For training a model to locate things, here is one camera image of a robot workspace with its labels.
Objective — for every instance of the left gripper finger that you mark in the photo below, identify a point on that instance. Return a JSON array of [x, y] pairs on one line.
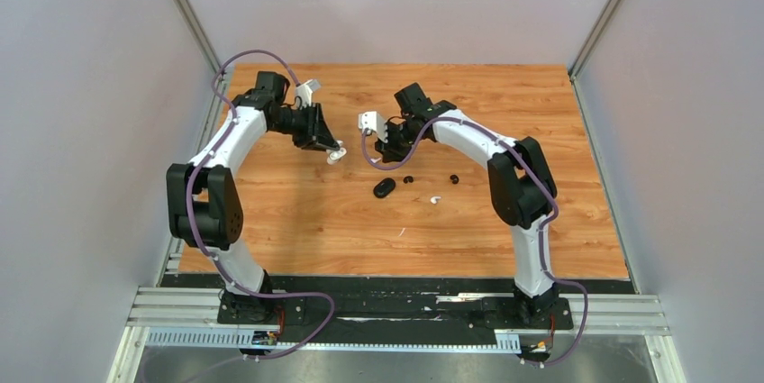
[[321, 130], [319, 145]]

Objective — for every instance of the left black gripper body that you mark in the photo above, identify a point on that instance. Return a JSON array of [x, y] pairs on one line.
[[303, 124]]

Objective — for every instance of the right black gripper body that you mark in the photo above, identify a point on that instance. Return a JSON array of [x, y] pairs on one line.
[[402, 135]]

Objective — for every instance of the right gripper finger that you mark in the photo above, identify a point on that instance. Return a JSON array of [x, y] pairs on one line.
[[383, 148], [400, 154]]

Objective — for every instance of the white earbud charging case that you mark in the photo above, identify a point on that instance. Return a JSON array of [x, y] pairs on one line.
[[335, 155]]

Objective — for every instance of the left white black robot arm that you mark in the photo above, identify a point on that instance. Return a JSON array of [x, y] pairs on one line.
[[204, 207]]

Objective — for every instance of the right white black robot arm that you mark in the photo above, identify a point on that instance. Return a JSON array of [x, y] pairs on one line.
[[522, 190]]

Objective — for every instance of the black earbud charging case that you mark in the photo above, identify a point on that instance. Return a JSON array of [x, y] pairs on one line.
[[384, 187]]

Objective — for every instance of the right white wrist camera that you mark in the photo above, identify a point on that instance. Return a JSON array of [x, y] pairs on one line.
[[372, 122]]

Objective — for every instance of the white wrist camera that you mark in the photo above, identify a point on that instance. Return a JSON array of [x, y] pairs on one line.
[[372, 122], [304, 93]]

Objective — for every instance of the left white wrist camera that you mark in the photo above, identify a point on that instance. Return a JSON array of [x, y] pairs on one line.
[[304, 93]]

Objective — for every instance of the left aluminium corner post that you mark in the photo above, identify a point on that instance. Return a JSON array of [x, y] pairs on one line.
[[199, 34]]

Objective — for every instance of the aluminium corner post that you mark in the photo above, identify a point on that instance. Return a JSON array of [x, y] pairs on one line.
[[199, 34], [593, 38]]

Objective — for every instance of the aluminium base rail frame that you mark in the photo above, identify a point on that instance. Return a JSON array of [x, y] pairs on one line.
[[395, 330]]

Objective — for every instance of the right aluminium corner post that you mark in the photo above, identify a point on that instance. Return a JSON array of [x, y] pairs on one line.
[[593, 38]]

